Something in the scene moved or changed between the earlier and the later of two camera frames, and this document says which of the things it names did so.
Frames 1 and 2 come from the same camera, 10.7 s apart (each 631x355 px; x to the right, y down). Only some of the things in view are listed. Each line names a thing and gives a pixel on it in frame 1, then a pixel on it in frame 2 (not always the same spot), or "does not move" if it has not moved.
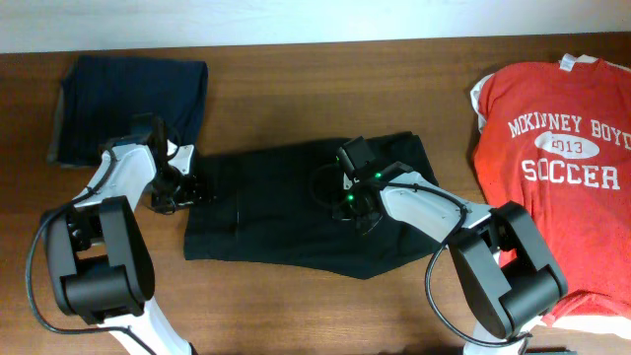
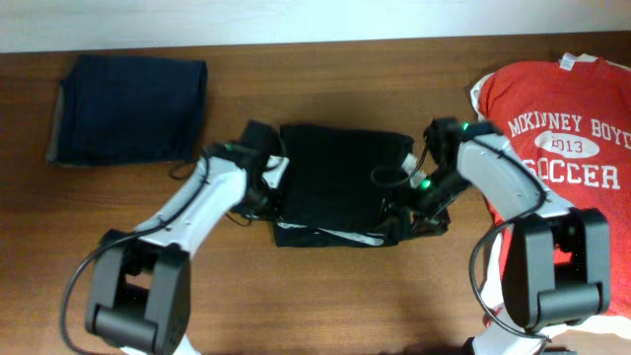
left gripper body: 179,198 -> 261,198
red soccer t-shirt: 556,138 does not move
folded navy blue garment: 98,96 does not move
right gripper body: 357,217 -> 429,206
